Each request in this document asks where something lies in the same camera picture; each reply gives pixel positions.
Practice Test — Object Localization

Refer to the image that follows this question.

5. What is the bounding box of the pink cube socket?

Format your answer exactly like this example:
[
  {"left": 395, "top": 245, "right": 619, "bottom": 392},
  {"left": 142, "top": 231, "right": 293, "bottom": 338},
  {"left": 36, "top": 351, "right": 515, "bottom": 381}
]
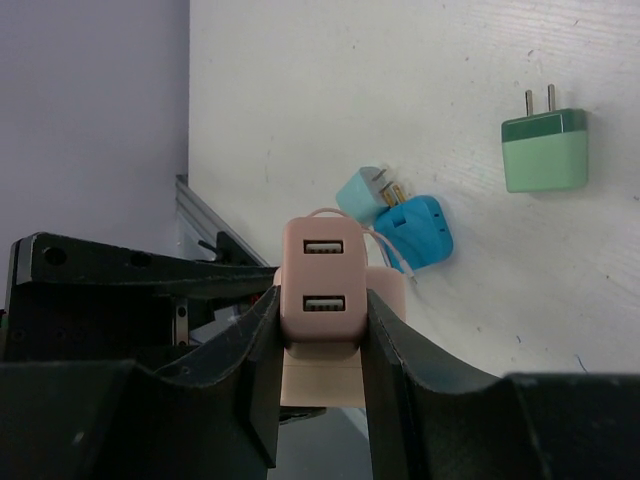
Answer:
[{"left": 280, "top": 266, "right": 406, "bottom": 408}]

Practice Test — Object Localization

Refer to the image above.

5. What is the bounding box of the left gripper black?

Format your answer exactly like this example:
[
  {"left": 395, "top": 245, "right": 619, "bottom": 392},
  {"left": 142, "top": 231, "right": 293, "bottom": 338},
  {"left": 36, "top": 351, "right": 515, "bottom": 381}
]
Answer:
[{"left": 1, "top": 232, "right": 276, "bottom": 361}]

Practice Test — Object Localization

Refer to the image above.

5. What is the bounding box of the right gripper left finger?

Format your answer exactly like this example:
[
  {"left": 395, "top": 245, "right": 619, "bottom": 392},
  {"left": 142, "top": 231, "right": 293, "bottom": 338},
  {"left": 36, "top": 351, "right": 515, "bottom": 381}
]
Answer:
[{"left": 1, "top": 287, "right": 280, "bottom": 479}]

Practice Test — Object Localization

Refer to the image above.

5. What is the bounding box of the pink charger brown band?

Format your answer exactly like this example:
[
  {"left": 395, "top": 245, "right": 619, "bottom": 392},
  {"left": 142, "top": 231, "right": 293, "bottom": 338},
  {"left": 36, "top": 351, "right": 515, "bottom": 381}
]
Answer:
[{"left": 280, "top": 216, "right": 367, "bottom": 360}]

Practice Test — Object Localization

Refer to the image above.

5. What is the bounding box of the mint green USB charger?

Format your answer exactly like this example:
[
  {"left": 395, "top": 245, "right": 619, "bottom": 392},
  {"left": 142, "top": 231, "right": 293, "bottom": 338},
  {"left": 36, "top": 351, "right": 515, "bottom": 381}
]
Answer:
[{"left": 501, "top": 84, "right": 589, "bottom": 193}]

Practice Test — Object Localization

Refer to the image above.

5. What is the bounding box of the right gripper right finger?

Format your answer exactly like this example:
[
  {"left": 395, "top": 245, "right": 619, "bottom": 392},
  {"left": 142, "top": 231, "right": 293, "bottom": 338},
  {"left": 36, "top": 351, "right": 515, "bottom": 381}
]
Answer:
[{"left": 363, "top": 293, "right": 639, "bottom": 479}]

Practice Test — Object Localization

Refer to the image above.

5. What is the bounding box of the bright blue plug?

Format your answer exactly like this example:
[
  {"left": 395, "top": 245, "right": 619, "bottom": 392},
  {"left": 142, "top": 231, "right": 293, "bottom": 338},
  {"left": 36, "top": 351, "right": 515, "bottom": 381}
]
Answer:
[{"left": 373, "top": 184, "right": 454, "bottom": 271}]

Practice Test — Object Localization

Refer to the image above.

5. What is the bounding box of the pink charging cable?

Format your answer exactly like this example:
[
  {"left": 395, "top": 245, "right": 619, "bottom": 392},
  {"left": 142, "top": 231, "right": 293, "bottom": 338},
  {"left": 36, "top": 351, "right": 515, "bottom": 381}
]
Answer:
[{"left": 304, "top": 207, "right": 420, "bottom": 287}]

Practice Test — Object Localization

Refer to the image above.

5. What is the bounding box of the light cyan USB charger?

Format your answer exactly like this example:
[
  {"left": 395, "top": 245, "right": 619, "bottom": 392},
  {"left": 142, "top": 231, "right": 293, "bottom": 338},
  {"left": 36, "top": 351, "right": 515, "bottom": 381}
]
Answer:
[{"left": 335, "top": 166, "right": 389, "bottom": 226}]

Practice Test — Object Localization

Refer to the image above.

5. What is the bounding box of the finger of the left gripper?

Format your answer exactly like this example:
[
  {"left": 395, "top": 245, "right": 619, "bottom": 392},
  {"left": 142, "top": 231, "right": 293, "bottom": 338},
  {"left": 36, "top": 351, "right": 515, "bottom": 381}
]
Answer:
[{"left": 279, "top": 406, "right": 327, "bottom": 425}]

